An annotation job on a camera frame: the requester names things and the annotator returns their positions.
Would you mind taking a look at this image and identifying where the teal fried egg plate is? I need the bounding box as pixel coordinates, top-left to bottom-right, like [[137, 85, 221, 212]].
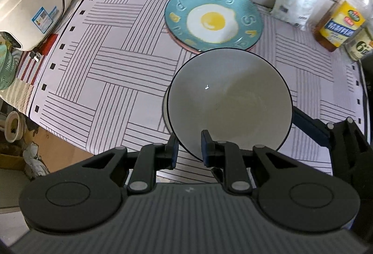
[[165, 0, 264, 52]]

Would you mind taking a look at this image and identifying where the bottle with pale label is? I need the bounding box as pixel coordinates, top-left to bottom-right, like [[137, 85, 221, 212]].
[[344, 28, 373, 62]]

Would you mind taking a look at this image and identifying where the white bunny carrot plate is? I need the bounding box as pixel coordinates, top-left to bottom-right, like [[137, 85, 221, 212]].
[[166, 27, 260, 55]]

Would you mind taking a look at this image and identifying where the red and beige table cloth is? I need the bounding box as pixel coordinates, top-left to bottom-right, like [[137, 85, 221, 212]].
[[0, 34, 59, 115]]

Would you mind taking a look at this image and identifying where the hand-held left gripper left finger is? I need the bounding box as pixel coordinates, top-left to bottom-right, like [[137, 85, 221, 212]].
[[82, 133, 180, 195]]

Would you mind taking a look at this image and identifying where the striped table mat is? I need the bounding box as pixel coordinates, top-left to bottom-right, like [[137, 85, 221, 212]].
[[29, 0, 365, 185]]

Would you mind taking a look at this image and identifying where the white bowl with black rim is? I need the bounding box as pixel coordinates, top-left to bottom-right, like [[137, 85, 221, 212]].
[[163, 48, 294, 163]]

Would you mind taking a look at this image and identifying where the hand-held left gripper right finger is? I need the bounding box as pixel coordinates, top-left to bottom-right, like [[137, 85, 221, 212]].
[[201, 130, 295, 195]]

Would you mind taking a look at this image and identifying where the clear plastic bag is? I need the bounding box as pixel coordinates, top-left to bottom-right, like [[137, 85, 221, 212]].
[[271, 0, 325, 30]]

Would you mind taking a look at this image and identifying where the black container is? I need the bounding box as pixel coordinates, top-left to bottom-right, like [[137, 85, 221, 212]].
[[360, 50, 373, 88]]

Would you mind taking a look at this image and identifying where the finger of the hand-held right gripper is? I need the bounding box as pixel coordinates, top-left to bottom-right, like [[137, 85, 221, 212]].
[[291, 107, 368, 176]]

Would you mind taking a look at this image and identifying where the white rice cooker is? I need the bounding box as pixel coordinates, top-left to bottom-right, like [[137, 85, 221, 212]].
[[0, 0, 73, 51]]

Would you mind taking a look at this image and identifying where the white round container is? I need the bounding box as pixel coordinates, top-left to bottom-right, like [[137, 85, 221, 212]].
[[5, 111, 25, 143]]

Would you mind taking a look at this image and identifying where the cardboard box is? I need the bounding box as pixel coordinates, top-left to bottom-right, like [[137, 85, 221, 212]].
[[0, 152, 27, 170]]

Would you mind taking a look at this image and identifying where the green plastic basket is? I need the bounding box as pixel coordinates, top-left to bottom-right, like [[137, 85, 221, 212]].
[[0, 44, 21, 91]]

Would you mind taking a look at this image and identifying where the oil bottle with yellow label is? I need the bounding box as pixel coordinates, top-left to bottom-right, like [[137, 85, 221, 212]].
[[313, 0, 373, 52]]

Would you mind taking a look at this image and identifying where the white plastic bag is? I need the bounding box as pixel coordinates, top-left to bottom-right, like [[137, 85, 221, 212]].
[[23, 142, 50, 177]]

